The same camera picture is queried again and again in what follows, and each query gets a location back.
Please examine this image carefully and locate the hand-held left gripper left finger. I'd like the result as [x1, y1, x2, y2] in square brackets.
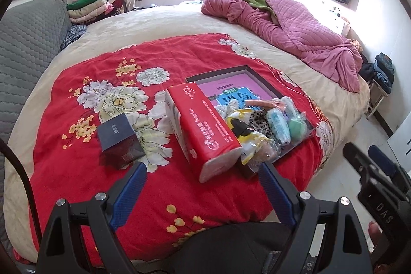
[37, 162, 148, 274]

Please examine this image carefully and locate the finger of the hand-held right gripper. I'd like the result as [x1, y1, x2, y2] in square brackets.
[368, 146, 411, 188]
[343, 142, 405, 197]

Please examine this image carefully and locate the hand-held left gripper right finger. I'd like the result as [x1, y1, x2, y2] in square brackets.
[258, 162, 375, 274]

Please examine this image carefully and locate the green tissue packet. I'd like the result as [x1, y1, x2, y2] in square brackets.
[266, 108, 291, 145]

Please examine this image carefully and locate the green sponge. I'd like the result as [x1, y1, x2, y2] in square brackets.
[287, 112, 313, 146]

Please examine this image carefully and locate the yellow packet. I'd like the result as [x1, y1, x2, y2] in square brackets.
[225, 110, 267, 165]

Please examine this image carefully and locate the leopard print scrunchie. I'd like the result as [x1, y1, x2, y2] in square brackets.
[244, 110, 273, 141]

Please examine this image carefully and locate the white tissue packet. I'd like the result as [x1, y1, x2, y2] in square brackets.
[279, 96, 297, 120]

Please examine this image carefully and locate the pink cloth roll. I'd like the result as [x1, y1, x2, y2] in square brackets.
[246, 99, 286, 111]

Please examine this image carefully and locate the white floral scrunchie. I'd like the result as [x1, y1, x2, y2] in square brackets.
[214, 99, 245, 119]

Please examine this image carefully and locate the grey shallow box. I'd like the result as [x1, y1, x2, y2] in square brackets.
[185, 65, 317, 180]

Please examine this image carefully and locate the person's right hand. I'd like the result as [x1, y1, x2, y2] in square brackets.
[369, 221, 382, 249]

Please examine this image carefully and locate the white board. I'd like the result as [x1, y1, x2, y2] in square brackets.
[387, 125, 411, 165]

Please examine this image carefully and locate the dark blue box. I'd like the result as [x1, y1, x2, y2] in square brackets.
[97, 114, 146, 170]

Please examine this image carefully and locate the white stool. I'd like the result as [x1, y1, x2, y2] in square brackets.
[366, 80, 389, 120]

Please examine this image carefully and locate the dark clothes pile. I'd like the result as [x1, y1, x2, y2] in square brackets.
[359, 52, 395, 93]

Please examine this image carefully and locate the red tissue pack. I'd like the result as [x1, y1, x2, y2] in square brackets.
[165, 84, 244, 184]

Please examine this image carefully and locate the pink book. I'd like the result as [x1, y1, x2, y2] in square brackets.
[196, 73, 283, 111]

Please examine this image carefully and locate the white nightstand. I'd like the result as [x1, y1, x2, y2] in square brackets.
[332, 7, 350, 37]

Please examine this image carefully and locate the red floral blanket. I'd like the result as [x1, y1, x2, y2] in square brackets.
[29, 33, 333, 268]

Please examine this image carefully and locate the pink quilted duvet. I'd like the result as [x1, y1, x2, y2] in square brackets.
[201, 0, 363, 93]

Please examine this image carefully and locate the dark patterned cloth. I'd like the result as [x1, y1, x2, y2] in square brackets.
[60, 24, 87, 50]

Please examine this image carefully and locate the grey quilted headboard cover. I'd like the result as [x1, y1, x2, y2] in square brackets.
[0, 0, 73, 140]

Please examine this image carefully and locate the stack of folded clothes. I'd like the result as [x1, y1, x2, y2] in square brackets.
[66, 0, 127, 25]

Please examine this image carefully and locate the black cable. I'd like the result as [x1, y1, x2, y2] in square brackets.
[0, 137, 36, 262]

